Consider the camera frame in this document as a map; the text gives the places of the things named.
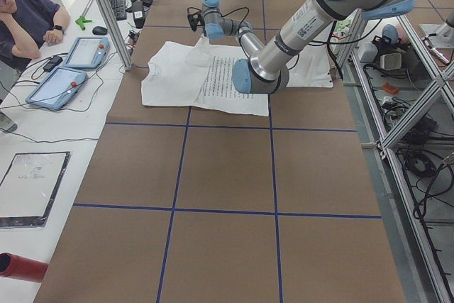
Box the black computer mouse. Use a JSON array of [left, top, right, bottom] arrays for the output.
[[92, 26, 108, 35]]

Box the upper blue teach pendant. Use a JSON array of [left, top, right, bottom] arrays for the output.
[[63, 36, 110, 70]]

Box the white long-sleeve printed shirt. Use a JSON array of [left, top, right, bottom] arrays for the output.
[[141, 36, 269, 116]]

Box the aluminium frame post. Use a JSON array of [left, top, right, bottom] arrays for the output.
[[96, 0, 133, 71]]

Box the red cylinder bottle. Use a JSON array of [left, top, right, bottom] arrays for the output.
[[1, 253, 48, 282]]

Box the blue teach pendant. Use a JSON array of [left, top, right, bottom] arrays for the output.
[[26, 67, 87, 111], [63, 36, 110, 70]]

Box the black power adapter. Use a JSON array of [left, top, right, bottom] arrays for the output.
[[43, 55, 63, 72]]

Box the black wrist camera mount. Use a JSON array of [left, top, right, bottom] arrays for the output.
[[187, 6, 205, 32]]

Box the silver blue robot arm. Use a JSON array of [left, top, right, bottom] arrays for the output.
[[200, 0, 416, 94]]

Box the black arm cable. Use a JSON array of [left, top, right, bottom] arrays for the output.
[[187, 6, 253, 34]]

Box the seated person dark shirt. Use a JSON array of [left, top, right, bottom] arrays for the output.
[[0, 0, 71, 133]]

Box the aluminium side frame rail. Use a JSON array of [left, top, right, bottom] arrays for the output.
[[338, 14, 453, 302]]

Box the green plastic tool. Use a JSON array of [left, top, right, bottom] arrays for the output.
[[75, 16, 92, 31]]

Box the black keyboard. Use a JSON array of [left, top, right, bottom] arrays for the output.
[[109, 0, 127, 21]]

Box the lower blue teach pendant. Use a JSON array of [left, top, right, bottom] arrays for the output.
[[26, 67, 87, 111]]

